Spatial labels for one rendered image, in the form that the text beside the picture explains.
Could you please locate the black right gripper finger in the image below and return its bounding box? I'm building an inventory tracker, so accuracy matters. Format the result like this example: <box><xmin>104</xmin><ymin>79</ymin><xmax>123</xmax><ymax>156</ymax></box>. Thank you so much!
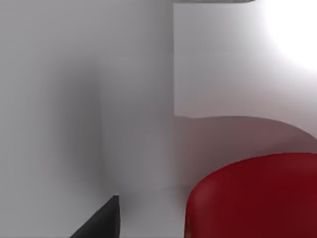
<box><xmin>69</xmin><ymin>195</ymin><xmax>121</xmax><ymax>238</ymax></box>

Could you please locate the dark red cup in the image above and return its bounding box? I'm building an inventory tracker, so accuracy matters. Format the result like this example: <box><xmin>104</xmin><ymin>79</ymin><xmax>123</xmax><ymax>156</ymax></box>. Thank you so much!
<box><xmin>184</xmin><ymin>152</ymin><xmax>317</xmax><ymax>238</ymax></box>

